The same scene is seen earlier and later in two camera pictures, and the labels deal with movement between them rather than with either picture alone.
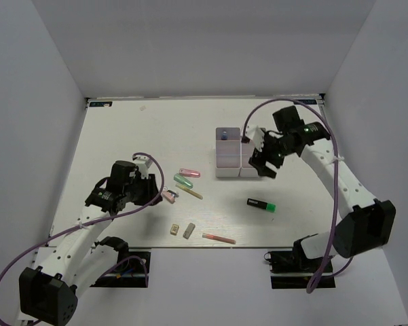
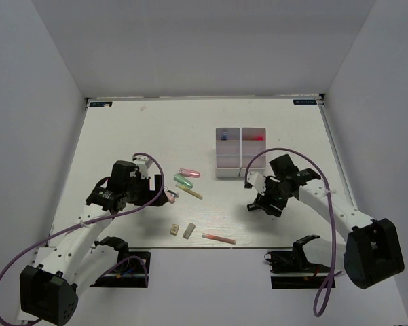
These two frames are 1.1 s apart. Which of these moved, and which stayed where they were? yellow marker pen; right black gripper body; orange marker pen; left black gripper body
Moved: right black gripper body
Stayed: orange marker pen; yellow marker pen; left black gripper body
